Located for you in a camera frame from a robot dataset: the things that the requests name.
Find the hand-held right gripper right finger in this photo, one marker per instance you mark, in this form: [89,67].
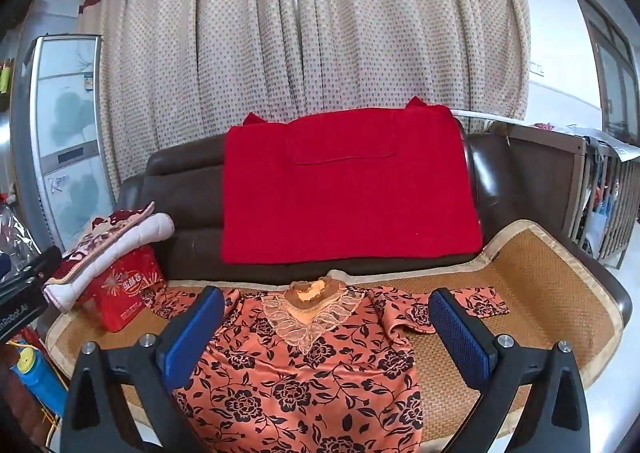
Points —
[460,338]

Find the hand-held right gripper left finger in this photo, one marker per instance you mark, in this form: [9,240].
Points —
[192,333]

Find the orange black floral shirt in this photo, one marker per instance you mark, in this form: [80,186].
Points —
[310,383]

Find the silver foil bag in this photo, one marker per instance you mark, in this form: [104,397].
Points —
[17,228]

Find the red gift box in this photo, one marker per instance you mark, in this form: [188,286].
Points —
[125,293]

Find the woven bamboo mat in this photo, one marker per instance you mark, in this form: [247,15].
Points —
[540,293]

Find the blue bottle yellow cap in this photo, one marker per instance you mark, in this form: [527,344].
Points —
[40,383]

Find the folded white red quilt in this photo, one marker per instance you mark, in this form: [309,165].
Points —
[140,233]

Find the brown leather sofa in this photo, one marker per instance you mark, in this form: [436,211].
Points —
[190,213]

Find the red cloth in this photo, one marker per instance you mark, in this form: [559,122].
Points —
[350,193]

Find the wooden crib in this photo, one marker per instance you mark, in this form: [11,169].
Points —
[550,173]

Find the beige dotted curtain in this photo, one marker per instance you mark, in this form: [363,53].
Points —
[300,33]

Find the brown window frame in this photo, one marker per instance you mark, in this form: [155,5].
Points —
[607,58]

